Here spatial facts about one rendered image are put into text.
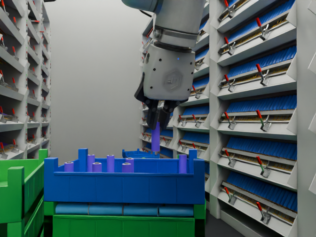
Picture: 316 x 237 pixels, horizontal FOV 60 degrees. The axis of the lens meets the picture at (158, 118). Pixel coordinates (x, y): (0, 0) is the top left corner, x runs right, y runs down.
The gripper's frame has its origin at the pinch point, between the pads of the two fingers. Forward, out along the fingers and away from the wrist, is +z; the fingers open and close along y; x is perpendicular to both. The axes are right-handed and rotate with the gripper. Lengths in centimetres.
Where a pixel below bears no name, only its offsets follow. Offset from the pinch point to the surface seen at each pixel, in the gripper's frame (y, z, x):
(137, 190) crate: -7.1, 9.6, -10.8
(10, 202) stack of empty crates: -27.6, 8.8, -11.2
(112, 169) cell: -6.6, 15.9, 5.5
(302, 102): 60, -1, 11
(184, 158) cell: 8.7, 10.2, -0.7
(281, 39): 64, -19, 33
